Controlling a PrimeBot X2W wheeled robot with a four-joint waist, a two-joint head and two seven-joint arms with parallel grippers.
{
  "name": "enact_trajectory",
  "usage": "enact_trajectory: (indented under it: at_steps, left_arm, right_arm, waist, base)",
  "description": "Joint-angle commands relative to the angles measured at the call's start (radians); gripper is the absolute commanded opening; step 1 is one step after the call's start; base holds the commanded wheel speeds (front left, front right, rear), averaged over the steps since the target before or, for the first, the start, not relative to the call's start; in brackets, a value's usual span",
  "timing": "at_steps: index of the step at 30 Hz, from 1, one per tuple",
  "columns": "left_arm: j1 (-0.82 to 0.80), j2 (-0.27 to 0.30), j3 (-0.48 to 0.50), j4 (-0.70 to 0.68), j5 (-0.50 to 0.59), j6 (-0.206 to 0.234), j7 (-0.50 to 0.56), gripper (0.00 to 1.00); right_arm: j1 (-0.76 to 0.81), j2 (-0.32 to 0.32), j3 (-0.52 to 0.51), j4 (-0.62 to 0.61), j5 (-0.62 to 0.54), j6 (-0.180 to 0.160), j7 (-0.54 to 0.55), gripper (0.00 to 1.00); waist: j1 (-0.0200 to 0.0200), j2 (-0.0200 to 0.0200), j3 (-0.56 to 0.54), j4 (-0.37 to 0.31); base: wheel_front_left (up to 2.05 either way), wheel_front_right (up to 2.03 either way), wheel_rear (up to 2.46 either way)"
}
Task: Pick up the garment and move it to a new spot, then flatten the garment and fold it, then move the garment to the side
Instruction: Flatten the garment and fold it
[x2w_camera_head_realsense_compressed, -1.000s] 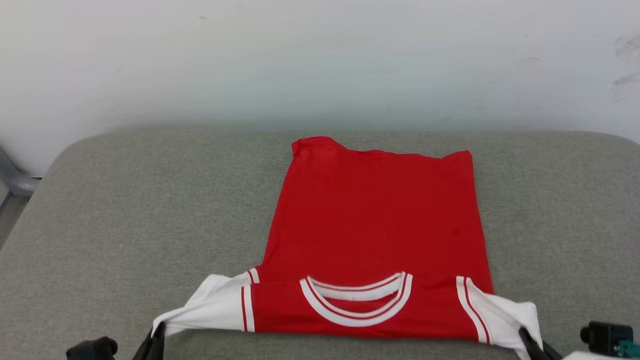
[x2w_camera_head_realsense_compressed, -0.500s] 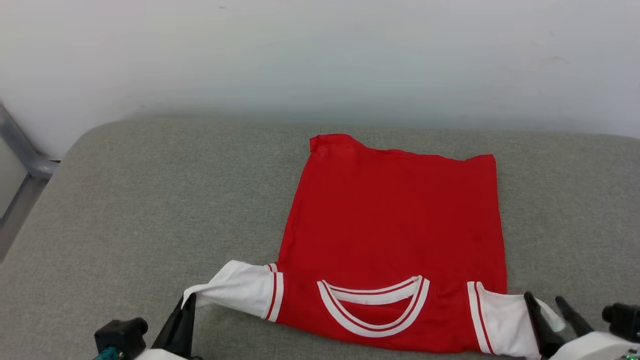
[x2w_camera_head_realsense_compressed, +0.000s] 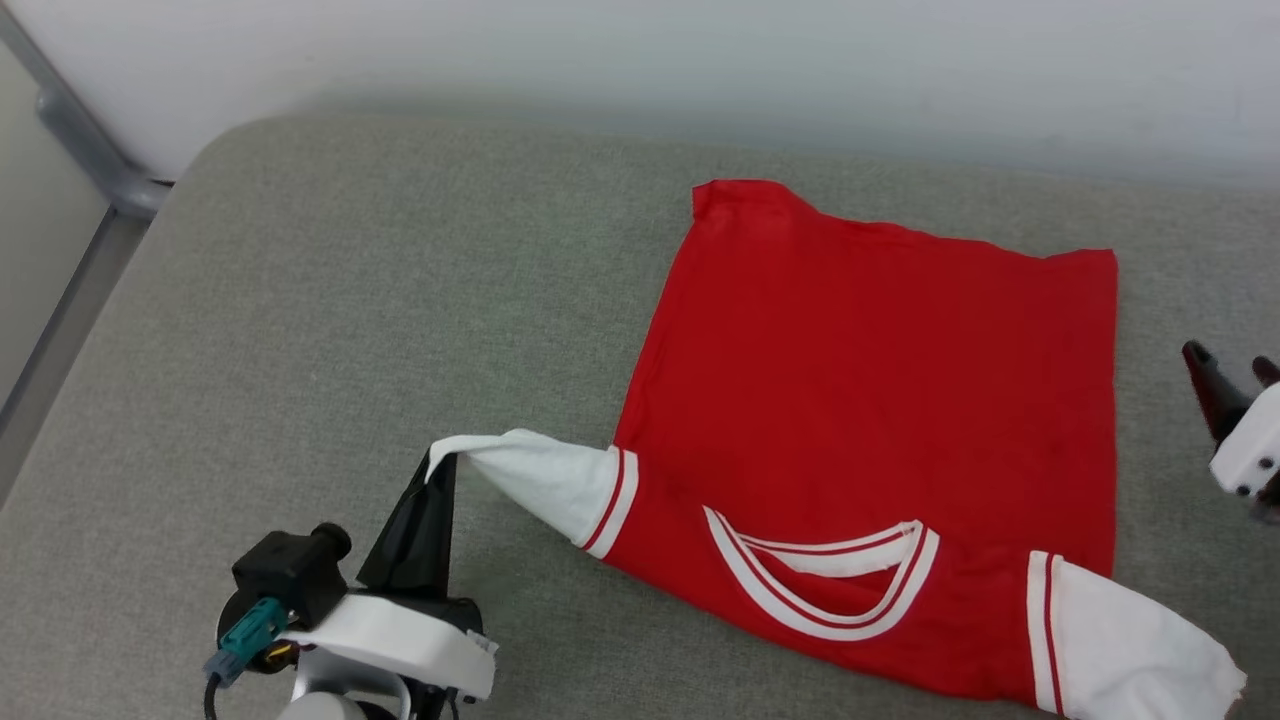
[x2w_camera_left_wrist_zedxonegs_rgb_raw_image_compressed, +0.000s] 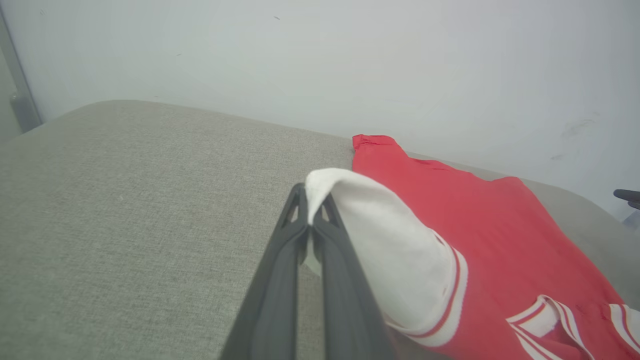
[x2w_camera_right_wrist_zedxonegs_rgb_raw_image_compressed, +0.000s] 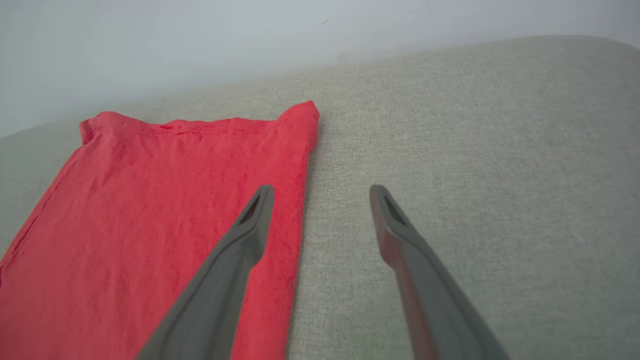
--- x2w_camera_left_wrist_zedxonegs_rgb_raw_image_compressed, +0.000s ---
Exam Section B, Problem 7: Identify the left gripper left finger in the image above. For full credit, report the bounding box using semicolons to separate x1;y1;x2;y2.
220;182;311;360

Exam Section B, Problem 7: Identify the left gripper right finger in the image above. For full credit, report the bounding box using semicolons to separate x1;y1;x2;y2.
311;193;401;360

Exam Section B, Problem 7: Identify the red basketball jersey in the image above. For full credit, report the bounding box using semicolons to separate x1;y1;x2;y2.
304;134;640;360

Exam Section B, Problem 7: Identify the grey fabric sofa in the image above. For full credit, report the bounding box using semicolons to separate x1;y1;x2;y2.
0;99;640;360

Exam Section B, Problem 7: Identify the dark grey rounded object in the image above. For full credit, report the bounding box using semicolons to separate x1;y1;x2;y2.
613;188;640;211

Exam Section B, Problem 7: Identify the grey metal frame post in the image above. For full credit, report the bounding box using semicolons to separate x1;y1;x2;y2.
0;7;44;135

